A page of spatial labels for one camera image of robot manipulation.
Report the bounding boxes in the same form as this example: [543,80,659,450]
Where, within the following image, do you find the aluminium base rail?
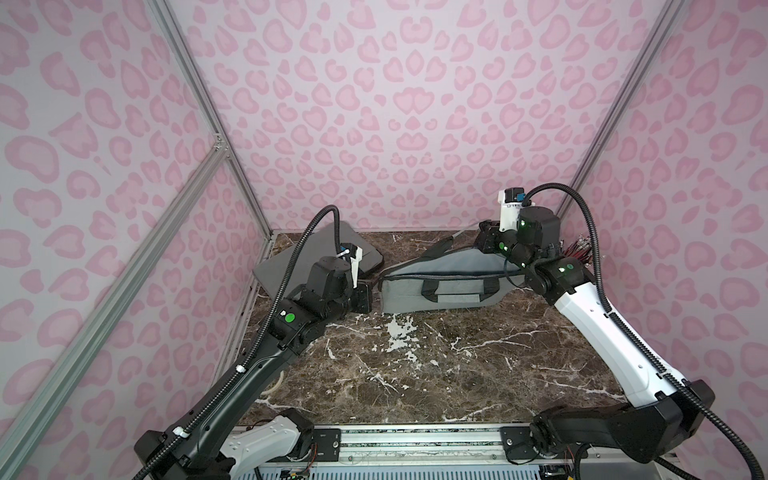
[227,422,577,480]

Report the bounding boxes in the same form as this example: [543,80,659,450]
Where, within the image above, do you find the grey laptop bag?
[254,221,384,298]
[377,237,524,314]

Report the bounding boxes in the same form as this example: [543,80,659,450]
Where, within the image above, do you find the black corrugated cable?
[523,182,766,480]
[130,204,342,480]

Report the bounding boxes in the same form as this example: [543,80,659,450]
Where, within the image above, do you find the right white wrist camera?
[498,187,525,232]

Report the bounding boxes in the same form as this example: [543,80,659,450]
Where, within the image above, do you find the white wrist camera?
[498,187,525,232]
[337,243,363,289]

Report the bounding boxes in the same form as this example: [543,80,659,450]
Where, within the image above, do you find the left black corrugated cable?
[130,204,342,480]

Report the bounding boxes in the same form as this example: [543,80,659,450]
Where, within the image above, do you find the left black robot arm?
[134,244,370,479]

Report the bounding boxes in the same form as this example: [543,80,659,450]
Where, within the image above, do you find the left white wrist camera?
[337,243,363,289]

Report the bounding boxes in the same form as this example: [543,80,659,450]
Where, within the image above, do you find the bundle of pens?
[563,236,593,264]

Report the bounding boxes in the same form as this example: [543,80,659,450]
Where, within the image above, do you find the right black corrugated cable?
[523,182,766,480]

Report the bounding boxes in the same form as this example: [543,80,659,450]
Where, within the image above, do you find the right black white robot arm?
[474,206,715,463]

